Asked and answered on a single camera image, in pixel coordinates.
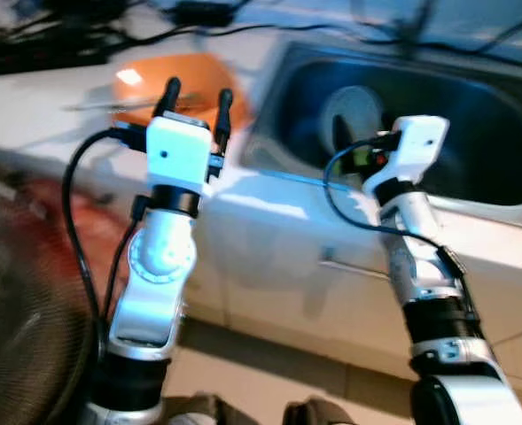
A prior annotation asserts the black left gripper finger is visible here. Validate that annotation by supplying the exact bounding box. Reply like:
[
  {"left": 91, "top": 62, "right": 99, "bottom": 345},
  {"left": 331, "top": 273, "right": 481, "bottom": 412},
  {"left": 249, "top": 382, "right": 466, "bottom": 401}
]
[
  {"left": 214, "top": 87, "right": 235, "bottom": 150},
  {"left": 154, "top": 77, "right": 183, "bottom": 119}
]

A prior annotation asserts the orange plastic bowl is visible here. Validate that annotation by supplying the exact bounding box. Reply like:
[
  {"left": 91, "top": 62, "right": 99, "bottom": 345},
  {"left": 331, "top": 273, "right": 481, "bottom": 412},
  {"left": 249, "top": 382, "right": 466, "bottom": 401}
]
[{"left": 113, "top": 53, "right": 253, "bottom": 125}]

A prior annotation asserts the black power adapter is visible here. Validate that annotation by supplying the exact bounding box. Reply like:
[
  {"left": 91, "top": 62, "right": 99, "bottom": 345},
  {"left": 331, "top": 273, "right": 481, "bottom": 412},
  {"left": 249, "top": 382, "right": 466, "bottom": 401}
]
[{"left": 168, "top": 0, "right": 237, "bottom": 26}]

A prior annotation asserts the stainless steel sink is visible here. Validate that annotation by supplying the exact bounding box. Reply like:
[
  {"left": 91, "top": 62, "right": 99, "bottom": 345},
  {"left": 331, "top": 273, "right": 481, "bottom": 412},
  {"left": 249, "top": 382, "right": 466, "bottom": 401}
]
[{"left": 241, "top": 40, "right": 522, "bottom": 210}]

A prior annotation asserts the black faucet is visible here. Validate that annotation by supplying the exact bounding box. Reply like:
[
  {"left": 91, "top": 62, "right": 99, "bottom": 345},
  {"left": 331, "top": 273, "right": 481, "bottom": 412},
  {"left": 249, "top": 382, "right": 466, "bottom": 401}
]
[{"left": 392, "top": 0, "right": 432, "bottom": 47}]

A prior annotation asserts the black power strip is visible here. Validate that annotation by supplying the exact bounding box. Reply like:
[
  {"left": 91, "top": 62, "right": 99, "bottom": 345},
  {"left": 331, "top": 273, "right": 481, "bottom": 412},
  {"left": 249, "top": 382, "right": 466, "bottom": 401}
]
[{"left": 0, "top": 38, "right": 113, "bottom": 77}]

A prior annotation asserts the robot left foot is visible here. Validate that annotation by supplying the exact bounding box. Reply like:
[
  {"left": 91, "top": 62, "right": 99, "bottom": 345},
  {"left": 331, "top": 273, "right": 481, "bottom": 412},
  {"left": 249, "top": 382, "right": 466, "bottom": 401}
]
[{"left": 161, "top": 394, "right": 237, "bottom": 425}]

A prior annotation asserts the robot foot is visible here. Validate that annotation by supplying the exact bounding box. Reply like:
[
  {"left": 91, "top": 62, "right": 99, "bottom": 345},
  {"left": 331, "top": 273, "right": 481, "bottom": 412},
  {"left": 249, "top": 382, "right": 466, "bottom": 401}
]
[
  {"left": 283, "top": 397, "right": 359, "bottom": 425},
  {"left": 161, "top": 394, "right": 237, "bottom": 425}
]

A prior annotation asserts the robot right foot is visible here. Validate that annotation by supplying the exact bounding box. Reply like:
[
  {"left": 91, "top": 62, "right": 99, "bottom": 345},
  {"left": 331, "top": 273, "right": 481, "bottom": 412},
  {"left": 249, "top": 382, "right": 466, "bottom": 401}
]
[{"left": 283, "top": 397, "right": 359, "bottom": 425}]

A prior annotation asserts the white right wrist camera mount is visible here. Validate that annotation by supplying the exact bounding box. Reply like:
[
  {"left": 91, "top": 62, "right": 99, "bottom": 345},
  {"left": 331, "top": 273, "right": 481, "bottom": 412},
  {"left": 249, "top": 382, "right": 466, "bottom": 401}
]
[{"left": 362, "top": 115, "right": 449, "bottom": 201}]

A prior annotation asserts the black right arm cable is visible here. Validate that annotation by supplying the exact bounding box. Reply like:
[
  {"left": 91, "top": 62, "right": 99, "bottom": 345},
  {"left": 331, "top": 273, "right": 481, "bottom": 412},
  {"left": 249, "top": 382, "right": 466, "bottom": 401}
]
[{"left": 323, "top": 133, "right": 465, "bottom": 277}]

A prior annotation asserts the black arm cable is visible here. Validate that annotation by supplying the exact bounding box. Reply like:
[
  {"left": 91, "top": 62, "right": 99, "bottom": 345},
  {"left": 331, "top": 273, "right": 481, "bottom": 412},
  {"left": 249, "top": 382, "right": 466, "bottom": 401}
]
[
  {"left": 61, "top": 128, "right": 151, "bottom": 355},
  {"left": 323, "top": 133, "right": 465, "bottom": 277}
]

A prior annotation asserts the long steel cabinet handle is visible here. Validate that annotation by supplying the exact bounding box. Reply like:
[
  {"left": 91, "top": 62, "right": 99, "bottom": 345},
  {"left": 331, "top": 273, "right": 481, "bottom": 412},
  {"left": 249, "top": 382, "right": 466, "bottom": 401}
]
[{"left": 318, "top": 257, "right": 396, "bottom": 284}]

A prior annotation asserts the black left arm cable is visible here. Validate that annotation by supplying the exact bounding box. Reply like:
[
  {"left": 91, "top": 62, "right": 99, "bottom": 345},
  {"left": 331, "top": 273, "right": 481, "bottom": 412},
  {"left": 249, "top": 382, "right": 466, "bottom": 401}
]
[{"left": 61, "top": 128, "right": 151, "bottom": 355}]

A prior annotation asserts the wire grille floor fan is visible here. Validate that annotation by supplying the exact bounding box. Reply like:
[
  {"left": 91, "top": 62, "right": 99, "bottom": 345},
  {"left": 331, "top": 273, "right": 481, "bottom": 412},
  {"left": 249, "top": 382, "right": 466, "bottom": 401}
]
[{"left": 0, "top": 166, "right": 95, "bottom": 425}]

